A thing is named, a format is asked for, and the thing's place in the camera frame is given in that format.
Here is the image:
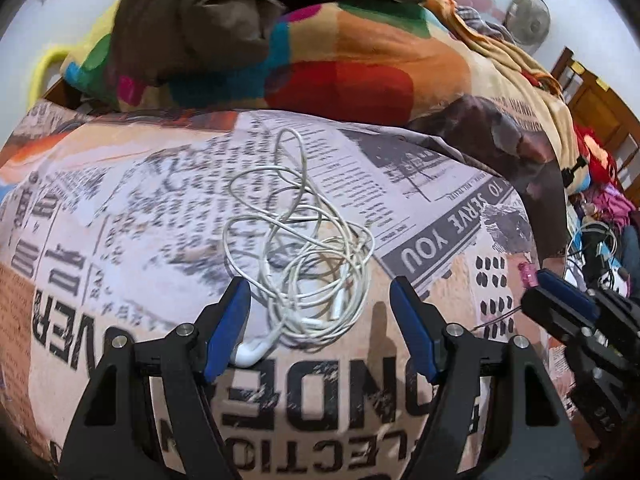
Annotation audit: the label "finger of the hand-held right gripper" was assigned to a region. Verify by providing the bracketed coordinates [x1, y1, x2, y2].
[522, 268, 601, 346]

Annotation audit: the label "red plush toy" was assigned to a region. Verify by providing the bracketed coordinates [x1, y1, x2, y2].
[571, 121, 622, 192]

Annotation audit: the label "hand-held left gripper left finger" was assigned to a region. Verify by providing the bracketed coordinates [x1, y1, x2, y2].
[55, 276, 252, 480]

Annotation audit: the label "tangle of cables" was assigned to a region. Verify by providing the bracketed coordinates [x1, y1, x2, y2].
[567, 209, 632, 295]

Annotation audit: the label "grey checked cloth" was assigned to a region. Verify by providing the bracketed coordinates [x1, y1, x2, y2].
[454, 4, 517, 44]

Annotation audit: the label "white standing fan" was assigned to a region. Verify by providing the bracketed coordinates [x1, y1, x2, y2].
[504, 0, 552, 49]

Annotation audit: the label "wooden chair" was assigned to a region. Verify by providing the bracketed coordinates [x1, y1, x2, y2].
[550, 46, 640, 192]

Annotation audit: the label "beige printed cloth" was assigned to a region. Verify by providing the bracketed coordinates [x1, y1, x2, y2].
[425, 0, 592, 197]

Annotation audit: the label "pink cloth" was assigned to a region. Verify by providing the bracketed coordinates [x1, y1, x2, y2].
[584, 184, 639, 222]

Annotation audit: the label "newspaper print bedsheet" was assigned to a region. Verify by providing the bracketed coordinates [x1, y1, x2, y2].
[0, 100, 576, 480]

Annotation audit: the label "yellow plastic handle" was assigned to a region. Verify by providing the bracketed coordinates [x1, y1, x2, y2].
[27, 45, 77, 107]

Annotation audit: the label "colourful patchwork blanket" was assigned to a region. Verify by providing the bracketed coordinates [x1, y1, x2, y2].
[60, 0, 476, 127]

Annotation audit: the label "dark brown cloth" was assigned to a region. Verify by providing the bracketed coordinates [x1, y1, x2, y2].
[406, 94, 572, 263]

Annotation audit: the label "white wired earphones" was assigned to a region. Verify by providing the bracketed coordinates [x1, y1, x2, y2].
[222, 127, 376, 367]

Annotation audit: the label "brown padded jacket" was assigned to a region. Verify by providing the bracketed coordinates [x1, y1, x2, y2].
[107, 0, 432, 87]

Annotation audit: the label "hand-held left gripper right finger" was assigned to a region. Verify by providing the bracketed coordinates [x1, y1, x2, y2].
[390, 276, 586, 480]

